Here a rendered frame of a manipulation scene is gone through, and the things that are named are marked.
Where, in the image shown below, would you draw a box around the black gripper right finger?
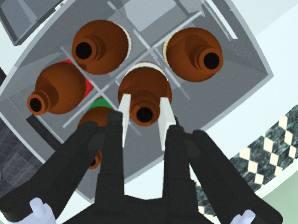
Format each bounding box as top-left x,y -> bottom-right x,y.
158,97 -> 283,224

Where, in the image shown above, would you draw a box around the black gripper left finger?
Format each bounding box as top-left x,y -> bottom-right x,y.
0,94 -> 131,224

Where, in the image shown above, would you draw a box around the grey divided crate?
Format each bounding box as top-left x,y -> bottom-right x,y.
0,0 -> 274,185

